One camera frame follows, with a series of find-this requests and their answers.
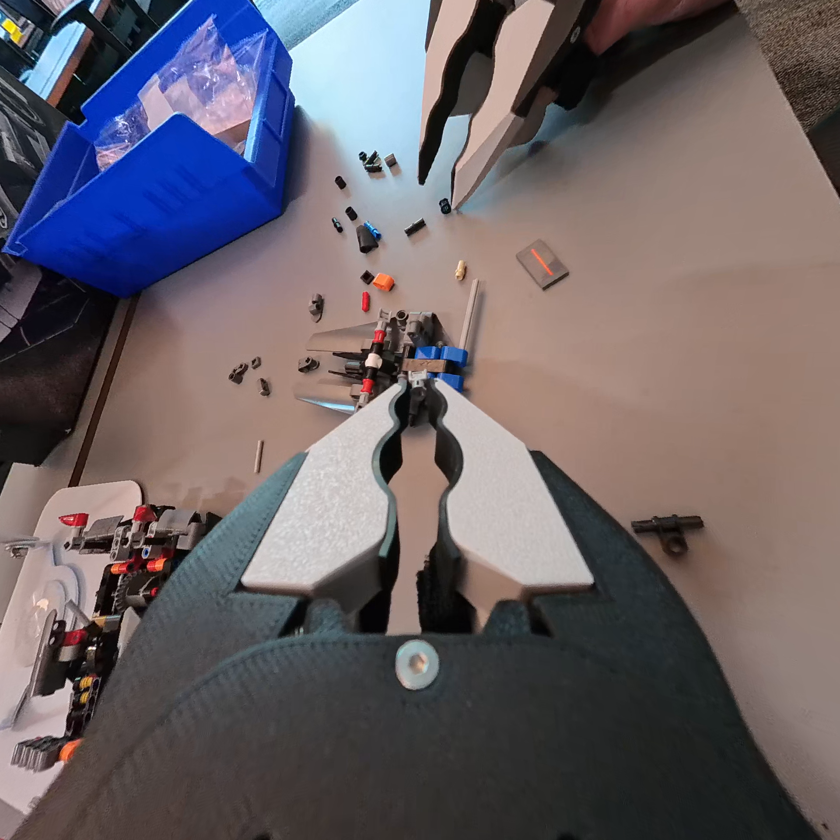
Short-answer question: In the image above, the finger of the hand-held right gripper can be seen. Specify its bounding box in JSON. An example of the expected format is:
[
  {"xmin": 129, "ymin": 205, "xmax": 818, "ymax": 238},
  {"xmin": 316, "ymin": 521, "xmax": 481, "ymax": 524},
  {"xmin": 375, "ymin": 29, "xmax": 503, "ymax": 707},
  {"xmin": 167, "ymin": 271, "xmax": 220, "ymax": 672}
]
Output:
[
  {"xmin": 450, "ymin": 0, "xmax": 581, "ymax": 212},
  {"xmin": 417, "ymin": 0, "xmax": 500, "ymax": 187}
]

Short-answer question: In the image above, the clear plastic bag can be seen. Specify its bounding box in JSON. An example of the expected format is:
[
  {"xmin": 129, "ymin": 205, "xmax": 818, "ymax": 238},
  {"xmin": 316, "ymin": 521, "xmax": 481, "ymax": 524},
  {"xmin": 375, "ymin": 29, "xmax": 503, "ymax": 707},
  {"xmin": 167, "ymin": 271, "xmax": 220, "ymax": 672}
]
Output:
[
  {"xmin": 140, "ymin": 16, "xmax": 271, "ymax": 160},
  {"xmin": 94, "ymin": 104, "xmax": 156, "ymax": 173}
]

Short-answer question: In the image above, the blue plastic bin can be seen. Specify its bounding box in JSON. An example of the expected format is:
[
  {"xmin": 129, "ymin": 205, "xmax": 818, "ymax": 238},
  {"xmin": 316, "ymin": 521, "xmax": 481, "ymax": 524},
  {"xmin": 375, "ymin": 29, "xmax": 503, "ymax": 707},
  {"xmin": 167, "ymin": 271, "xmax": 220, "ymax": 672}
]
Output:
[{"xmin": 2, "ymin": 0, "xmax": 295, "ymax": 298}]

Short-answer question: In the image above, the large lego vehicle build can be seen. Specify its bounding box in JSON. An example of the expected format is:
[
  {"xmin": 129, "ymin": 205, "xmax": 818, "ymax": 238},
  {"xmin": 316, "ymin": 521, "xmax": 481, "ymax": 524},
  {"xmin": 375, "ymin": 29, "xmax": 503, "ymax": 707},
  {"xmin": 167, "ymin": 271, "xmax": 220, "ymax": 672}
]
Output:
[{"xmin": 12, "ymin": 504, "xmax": 222, "ymax": 772}]

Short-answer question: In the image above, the lego set box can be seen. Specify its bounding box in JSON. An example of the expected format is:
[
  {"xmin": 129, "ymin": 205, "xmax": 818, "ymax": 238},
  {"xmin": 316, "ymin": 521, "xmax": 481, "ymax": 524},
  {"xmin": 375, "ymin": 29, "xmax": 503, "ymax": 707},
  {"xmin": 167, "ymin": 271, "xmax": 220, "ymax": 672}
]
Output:
[{"xmin": 0, "ymin": 66, "xmax": 143, "ymax": 462}]

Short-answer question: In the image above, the long light grey lego axle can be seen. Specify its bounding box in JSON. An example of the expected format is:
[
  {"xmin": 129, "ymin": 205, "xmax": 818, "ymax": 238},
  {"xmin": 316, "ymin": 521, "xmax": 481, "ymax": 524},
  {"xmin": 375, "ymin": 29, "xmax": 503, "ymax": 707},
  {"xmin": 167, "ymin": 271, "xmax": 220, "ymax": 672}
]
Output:
[{"xmin": 461, "ymin": 279, "xmax": 481, "ymax": 352}]

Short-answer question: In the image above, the dark grey orange-striped lego tile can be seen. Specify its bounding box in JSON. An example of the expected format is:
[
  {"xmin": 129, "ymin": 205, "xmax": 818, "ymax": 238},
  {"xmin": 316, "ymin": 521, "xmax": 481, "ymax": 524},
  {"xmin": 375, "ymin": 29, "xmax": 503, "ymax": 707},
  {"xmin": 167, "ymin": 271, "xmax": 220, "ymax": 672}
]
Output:
[{"xmin": 516, "ymin": 239, "xmax": 570, "ymax": 291}]

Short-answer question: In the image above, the clear plastic disc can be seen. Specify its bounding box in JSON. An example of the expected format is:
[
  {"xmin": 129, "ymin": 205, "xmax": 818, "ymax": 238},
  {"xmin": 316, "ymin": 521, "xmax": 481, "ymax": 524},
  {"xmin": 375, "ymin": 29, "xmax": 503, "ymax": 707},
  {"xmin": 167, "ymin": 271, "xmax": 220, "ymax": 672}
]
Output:
[{"xmin": 20, "ymin": 564, "xmax": 89, "ymax": 664}]

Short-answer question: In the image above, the white rounded base plate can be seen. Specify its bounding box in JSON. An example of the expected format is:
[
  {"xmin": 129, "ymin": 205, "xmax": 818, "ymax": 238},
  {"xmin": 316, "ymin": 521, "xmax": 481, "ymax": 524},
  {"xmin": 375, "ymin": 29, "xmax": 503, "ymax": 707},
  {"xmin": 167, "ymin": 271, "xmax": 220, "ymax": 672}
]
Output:
[{"xmin": 0, "ymin": 479, "xmax": 147, "ymax": 818}]

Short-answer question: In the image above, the grey winged lego assembly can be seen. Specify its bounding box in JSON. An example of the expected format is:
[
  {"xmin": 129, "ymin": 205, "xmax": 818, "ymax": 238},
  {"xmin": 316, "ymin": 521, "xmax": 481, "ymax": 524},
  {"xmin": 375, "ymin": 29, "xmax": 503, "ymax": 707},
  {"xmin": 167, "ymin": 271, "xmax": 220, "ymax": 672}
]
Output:
[{"xmin": 295, "ymin": 307, "xmax": 472, "ymax": 427}]

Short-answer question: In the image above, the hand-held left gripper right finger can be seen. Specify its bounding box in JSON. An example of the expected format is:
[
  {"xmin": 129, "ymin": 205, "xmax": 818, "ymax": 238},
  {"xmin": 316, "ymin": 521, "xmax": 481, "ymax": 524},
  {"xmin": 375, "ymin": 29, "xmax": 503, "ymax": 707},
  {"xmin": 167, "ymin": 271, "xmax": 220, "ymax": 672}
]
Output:
[{"xmin": 419, "ymin": 379, "xmax": 596, "ymax": 634}]

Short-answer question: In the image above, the black lego T connector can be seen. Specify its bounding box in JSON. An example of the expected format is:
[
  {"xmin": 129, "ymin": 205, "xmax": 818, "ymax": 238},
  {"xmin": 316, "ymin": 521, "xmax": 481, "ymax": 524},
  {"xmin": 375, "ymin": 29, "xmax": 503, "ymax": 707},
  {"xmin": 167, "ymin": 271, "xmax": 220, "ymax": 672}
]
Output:
[{"xmin": 630, "ymin": 513, "xmax": 705, "ymax": 558}]

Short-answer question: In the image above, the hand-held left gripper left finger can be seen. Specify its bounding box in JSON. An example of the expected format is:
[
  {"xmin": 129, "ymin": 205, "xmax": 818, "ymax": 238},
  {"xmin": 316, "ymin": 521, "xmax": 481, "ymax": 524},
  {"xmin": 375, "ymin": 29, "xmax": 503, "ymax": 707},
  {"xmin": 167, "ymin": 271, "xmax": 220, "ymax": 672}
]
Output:
[{"xmin": 239, "ymin": 381, "xmax": 409, "ymax": 634}]

